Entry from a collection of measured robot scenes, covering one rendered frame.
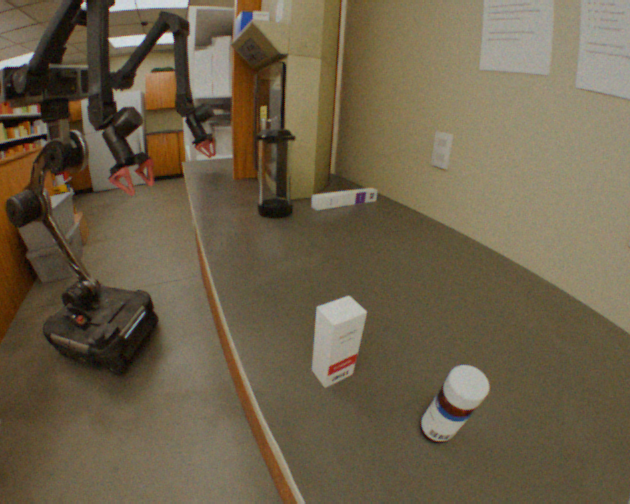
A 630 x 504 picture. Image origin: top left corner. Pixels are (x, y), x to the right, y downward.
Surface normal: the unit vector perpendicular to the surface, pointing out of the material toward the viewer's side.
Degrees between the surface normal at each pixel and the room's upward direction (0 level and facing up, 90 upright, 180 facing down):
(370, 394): 1
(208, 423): 0
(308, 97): 90
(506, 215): 90
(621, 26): 90
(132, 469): 0
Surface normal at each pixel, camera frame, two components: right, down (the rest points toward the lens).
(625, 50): -0.89, 0.18
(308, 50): 0.46, 0.44
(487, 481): 0.06, -0.88
